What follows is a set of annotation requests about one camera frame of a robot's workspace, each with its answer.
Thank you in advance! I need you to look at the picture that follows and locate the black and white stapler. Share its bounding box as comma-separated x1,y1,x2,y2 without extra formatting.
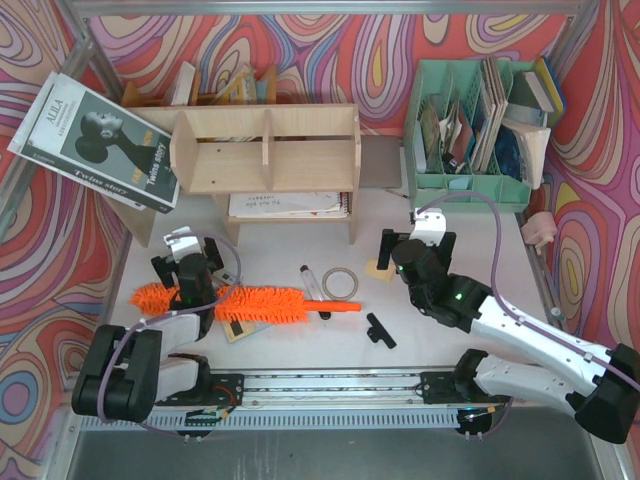
212,269,241,286

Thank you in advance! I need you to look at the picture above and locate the orange microfiber duster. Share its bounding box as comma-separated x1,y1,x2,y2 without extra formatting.
129,283,362,324

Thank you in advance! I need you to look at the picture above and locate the white marker black cap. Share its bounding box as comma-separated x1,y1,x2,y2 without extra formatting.
300,264,326,302

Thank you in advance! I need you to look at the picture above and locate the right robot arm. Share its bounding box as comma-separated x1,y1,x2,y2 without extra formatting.
377,229,639,444

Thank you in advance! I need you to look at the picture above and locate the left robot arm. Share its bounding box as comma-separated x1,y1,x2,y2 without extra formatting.
71,228,224,423

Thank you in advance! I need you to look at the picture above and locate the wooden bookshelf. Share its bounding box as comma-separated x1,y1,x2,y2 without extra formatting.
131,104,361,243

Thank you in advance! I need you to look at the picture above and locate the yellow sticky note pad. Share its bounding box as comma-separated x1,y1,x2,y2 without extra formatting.
364,259,395,283

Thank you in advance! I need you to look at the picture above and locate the pencil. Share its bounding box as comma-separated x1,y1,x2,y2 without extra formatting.
384,188,410,199

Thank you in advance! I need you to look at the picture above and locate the grey pocket calculator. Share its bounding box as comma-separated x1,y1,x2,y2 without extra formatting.
222,321,271,343

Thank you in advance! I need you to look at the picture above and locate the black plastic clip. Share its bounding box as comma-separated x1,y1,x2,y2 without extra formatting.
366,313,397,349

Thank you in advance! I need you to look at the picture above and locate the grey brown mat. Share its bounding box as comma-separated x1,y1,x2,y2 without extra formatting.
360,135,402,189

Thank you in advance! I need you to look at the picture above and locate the spiral notebook on lower shelf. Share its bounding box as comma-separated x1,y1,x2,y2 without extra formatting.
228,192,351,219

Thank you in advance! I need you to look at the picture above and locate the open book beside organizer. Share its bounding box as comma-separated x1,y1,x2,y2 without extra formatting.
495,118,551,190

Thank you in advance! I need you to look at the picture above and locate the green desk organizer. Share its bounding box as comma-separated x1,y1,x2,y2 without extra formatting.
403,56,532,213

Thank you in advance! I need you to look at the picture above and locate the Twins story magazine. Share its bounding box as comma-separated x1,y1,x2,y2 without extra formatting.
19,73,179,213

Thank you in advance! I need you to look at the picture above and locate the blue yellow book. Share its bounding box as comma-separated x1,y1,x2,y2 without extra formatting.
509,56,566,129

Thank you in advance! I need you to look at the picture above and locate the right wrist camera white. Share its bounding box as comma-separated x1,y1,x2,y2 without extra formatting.
409,208,447,247

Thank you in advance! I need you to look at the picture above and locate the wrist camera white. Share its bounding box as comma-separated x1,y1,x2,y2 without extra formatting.
409,208,447,247
163,226,202,263

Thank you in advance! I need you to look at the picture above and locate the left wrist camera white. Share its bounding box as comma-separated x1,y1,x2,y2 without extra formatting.
163,226,202,263

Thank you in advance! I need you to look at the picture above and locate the tape ring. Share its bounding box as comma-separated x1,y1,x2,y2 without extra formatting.
321,266,359,302

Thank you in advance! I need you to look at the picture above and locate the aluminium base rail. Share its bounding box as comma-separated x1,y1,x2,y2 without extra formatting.
59,369,611,416

